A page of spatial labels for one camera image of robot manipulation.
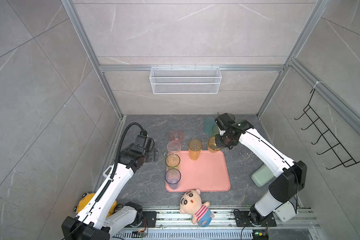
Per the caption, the short yellow glass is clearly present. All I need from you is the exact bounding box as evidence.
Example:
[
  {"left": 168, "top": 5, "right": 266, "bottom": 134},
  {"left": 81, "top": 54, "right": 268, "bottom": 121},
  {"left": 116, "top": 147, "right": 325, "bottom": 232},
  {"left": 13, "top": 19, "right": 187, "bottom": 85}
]
[{"left": 208, "top": 137, "right": 222, "bottom": 153}]

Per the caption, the teal dimpled glass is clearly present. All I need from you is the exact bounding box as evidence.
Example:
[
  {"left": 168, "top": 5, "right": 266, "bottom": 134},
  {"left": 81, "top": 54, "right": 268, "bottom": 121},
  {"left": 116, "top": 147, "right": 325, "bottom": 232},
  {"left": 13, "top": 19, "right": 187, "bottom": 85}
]
[{"left": 204, "top": 116, "right": 216, "bottom": 136}]

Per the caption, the tall green glass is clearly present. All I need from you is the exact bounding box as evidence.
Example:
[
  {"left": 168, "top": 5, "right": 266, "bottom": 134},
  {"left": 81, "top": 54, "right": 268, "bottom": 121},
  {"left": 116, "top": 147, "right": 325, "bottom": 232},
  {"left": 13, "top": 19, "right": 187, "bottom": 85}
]
[{"left": 165, "top": 154, "right": 181, "bottom": 170}]

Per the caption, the tall yellow glass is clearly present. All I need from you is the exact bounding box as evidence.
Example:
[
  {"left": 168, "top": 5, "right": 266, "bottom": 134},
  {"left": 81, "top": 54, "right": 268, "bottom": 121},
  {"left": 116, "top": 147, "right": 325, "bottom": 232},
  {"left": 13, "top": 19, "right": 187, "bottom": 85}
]
[{"left": 188, "top": 140, "right": 203, "bottom": 161}]

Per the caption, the clear glass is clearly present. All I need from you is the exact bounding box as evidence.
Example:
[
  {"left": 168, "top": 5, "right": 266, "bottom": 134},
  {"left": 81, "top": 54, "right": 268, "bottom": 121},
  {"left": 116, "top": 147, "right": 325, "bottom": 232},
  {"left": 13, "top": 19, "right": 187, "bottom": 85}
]
[{"left": 167, "top": 141, "right": 181, "bottom": 155}]

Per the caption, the tall blue glass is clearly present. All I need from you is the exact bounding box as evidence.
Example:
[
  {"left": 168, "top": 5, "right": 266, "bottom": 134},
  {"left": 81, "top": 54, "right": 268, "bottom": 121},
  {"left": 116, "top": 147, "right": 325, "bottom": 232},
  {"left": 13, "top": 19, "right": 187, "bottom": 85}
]
[{"left": 165, "top": 168, "right": 181, "bottom": 190}]

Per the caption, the pink plastic tray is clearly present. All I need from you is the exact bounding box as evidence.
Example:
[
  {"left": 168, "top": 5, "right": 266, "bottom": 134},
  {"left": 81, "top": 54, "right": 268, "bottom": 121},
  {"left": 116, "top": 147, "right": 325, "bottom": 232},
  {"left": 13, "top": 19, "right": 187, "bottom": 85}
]
[{"left": 165, "top": 151, "right": 231, "bottom": 193}]

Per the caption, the short pink glass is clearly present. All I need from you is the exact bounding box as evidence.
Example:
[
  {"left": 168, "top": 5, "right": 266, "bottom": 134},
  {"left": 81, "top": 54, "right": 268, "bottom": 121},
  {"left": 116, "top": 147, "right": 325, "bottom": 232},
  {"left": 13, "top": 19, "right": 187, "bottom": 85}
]
[{"left": 170, "top": 130, "right": 184, "bottom": 143}]

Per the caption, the dark grey glass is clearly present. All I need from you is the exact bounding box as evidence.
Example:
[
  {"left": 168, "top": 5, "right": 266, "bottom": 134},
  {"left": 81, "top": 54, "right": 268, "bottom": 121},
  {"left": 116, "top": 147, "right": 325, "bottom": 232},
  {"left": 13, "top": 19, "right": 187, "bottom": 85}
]
[{"left": 228, "top": 113, "right": 236, "bottom": 121}]

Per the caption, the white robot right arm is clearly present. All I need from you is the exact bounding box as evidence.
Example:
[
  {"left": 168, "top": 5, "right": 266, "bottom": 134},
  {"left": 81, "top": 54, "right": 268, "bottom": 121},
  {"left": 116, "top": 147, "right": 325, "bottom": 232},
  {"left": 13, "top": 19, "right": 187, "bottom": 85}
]
[{"left": 215, "top": 113, "right": 307, "bottom": 226}]

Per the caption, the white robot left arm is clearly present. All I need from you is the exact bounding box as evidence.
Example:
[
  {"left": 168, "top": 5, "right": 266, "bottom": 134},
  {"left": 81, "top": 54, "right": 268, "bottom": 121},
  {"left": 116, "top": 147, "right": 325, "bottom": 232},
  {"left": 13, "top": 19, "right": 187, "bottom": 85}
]
[{"left": 62, "top": 133, "right": 155, "bottom": 240}]

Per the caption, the short green glass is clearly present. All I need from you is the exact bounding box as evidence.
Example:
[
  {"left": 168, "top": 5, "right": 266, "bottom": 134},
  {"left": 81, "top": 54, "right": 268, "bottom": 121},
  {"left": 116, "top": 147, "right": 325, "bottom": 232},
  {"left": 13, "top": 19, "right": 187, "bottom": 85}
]
[{"left": 212, "top": 125, "right": 220, "bottom": 136}]

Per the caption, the white digital clock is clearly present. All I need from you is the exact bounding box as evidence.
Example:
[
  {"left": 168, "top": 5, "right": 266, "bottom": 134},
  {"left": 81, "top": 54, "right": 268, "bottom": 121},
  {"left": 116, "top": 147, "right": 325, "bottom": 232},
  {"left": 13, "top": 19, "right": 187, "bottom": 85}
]
[{"left": 103, "top": 165, "right": 114, "bottom": 179}]

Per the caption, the pale green box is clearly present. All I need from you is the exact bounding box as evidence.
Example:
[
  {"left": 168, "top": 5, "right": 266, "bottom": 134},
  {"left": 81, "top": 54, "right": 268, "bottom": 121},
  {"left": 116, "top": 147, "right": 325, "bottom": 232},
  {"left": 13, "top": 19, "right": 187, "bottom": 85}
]
[{"left": 251, "top": 164, "right": 274, "bottom": 187}]

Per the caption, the yellow plush toy red dress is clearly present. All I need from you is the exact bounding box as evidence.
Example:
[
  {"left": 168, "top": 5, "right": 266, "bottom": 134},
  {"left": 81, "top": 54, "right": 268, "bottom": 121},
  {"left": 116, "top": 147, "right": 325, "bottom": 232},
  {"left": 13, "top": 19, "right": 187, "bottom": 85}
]
[{"left": 74, "top": 193, "right": 117, "bottom": 218}]

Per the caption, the boy plush doll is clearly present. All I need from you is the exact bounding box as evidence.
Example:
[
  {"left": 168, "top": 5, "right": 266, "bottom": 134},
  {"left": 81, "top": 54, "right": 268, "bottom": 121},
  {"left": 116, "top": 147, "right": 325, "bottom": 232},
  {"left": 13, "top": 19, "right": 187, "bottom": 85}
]
[{"left": 180, "top": 189, "right": 215, "bottom": 227}]

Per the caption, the white square box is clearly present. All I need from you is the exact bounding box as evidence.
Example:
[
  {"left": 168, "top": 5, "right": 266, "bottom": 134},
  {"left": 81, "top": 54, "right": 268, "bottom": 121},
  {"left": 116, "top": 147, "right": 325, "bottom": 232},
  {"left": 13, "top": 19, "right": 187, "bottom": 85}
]
[{"left": 274, "top": 201, "right": 299, "bottom": 223}]

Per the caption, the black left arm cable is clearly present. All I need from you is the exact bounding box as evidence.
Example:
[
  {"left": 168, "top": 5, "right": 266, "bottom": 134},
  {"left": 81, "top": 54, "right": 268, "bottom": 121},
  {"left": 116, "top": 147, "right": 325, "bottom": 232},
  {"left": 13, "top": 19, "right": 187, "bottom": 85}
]
[{"left": 109, "top": 122, "right": 148, "bottom": 181}]

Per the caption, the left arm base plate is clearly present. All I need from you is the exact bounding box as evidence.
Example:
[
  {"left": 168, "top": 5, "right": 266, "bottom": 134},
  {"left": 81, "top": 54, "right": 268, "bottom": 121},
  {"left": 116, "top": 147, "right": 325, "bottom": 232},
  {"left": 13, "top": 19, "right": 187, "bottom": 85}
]
[{"left": 138, "top": 211, "right": 158, "bottom": 228}]

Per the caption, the aluminium rail at front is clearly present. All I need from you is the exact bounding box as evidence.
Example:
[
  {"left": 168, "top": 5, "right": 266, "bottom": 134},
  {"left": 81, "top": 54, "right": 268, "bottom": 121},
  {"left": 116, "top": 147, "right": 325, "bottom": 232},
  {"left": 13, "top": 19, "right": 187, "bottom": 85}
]
[{"left": 68, "top": 206, "right": 320, "bottom": 240}]

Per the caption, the white wire mesh basket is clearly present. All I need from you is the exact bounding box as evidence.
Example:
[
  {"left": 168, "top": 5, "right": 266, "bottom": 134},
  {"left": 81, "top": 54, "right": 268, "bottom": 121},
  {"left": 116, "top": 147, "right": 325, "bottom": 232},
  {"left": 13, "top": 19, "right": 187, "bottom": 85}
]
[{"left": 150, "top": 67, "right": 222, "bottom": 95}]

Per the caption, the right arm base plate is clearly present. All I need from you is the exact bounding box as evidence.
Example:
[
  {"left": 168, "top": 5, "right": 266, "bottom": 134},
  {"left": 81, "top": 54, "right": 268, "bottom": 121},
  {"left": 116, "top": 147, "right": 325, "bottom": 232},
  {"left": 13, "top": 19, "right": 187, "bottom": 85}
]
[{"left": 233, "top": 209, "right": 277, "bottom": 227}]

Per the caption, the black wire hook rack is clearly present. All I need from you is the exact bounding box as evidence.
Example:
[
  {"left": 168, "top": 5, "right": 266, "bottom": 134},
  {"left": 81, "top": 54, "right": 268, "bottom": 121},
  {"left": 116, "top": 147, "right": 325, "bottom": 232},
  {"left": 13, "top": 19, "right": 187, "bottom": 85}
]
[{"left": 294, "top": 89, "right": 360, "bottom": 170}]

